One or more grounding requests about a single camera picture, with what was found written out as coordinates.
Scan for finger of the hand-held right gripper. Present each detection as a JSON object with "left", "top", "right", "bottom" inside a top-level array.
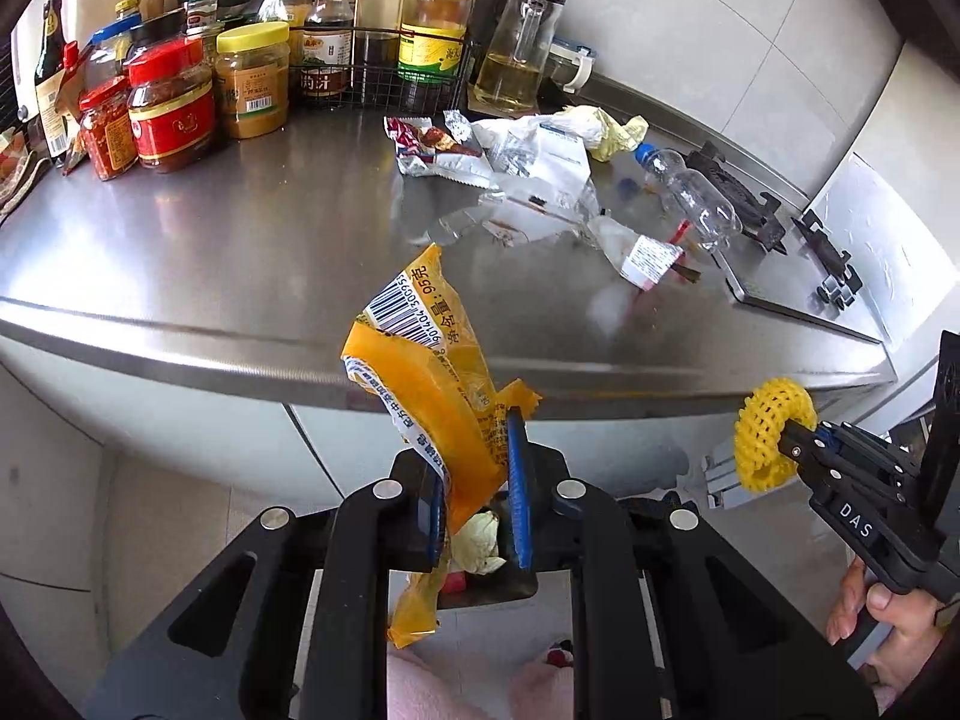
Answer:
[
  {"left": 816, "top": 421, "right": 913, "bottom": 477},
  {"left": 777, "top": 426, "right": 850, "bottom": 494}
]

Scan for small red-lid chili jar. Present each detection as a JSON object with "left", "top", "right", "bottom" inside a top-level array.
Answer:
[{"left": 79, "top": 75, "right": 141, "bottom": 182}]

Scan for aluminium profile bar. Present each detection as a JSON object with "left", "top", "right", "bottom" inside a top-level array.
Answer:
[{"left": 701, "top": 439, "right": 758, "bottom": 515}]

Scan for glass oil dispenser black lid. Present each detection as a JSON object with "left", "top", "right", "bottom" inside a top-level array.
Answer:
[{"left": 472, "top": 0, "right": 575, "bottom": 115}]

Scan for pale yellow paper wrapper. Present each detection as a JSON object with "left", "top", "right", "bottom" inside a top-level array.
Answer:
[{"left": 555, "top": 106, "right": 650, "bottom": 163}]

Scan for green-lid spice bottle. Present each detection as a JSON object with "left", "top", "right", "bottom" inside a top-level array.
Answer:
[{"left": 185, "top": 0, "right": 224, "bottom": 42}]

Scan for yellow foam fruit net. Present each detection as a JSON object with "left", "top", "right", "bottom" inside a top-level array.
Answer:
[{"left": 735, "top": 377, "right": 820, "bottom": 496}]

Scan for clear plastic bottle blue cap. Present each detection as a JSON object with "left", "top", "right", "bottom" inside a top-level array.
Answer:
[{"left": 634, "top": 142, "right": 745, "bottom": 252}]

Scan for black-lid jar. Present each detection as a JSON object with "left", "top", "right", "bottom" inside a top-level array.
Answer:
[{"left": 127, "top": 9, "right": 188, "bottom": 61}]

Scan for dark bottle with cream label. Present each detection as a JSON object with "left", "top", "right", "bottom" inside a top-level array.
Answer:
[{"left": 34, "top": 0, "right": 80, "bottom": 166}]

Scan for white base cabinet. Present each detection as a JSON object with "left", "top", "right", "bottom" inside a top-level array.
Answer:
[{"left": 0, "top": 349, "right": 751, "bottom": 511}]

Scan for red snack wrapper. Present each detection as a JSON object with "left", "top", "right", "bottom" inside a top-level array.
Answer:
[{"left": 384, "top": 115, "right": 485, "bottom": 178}]

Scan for pink fluffy pants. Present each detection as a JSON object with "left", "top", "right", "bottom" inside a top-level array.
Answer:
[{"left": 386, "top": 641, "right": 578, "bottom": 720}]

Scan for black stove grate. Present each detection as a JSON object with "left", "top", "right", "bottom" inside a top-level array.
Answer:
[
  {"left": 684, "top": 146, "right": 790, "bottom": 250},
  {"left": 791, "top": 208, "right": 865, "bottom": 308}
]

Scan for steel gas stove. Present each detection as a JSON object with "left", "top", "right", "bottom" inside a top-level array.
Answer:
[{"left": 679, "top": 141, "right": 886, "bottom": 346}]

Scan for yellow-lid jar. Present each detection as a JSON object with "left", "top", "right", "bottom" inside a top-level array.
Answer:
[{"left": 215, "top": 21, "right": 292, "bottom": 140}]

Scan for black wire rack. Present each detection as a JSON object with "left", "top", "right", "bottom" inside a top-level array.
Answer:
[{"left": 289, "top": 22, "right": 475, "bottom": 115}]

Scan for blue-lid jar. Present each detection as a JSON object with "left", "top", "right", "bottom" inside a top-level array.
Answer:
[{"left": 84, "top": 24, "right": 140, "bottom": 95}]

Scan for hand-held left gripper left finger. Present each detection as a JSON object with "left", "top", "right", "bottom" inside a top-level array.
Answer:
[{"left": 86, "top": 448, "right": 451, "bottom": 720}]

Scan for large red-lid sauce jar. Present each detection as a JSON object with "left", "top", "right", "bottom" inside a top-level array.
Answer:
[{"left": 126, "top": 37, "right": 220, "bottom": 173}]

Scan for large green-label bottle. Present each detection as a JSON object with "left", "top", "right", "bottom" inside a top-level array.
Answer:
[{"left": 396, "top": 0, "right": 478, "bottom": 87}]

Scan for person's right hand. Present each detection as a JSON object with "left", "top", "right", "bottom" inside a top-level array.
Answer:
[{"left": 825, "top": 555, "right": 946, "bottom": 691}]

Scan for clear plastic wrap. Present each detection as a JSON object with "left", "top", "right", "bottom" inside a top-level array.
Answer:
[{"left": 424, "top": 191, "right": 593, "bottom": 248}]

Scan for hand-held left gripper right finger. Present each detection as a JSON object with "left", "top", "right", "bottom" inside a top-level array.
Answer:
[{"left": 504, "top": 406, "right": 878, "bottom": 720}]

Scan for clear glass bottle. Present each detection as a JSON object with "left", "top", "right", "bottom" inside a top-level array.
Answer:
[{"left": 352, "top": 0, "right": 408, "bottom": 87}]

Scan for brown bottle with yellow label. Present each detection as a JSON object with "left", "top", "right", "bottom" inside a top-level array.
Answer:
[{"left": 302, "top": 0, "right": 355, "bottom": 100}]

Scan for small lidded glass jar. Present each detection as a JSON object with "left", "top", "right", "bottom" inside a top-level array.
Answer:
[{"left": 546, "top": 41, "right": 599, "bottom": 96}]

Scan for clear packet with white label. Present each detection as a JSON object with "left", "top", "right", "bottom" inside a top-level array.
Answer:
[{"left": 587, "top": 214, "right": 704, "bottom": 292}]

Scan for crumpled pale paper ball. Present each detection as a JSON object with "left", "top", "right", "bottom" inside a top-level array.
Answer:
[{"left": 452, "top": 508, "right": 512, "bottom": 577}]

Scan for orange snack wrapper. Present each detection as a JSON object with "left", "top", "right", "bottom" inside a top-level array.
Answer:
[{"left": 341, "top": 242, "right": 542, "bottom": 650}]

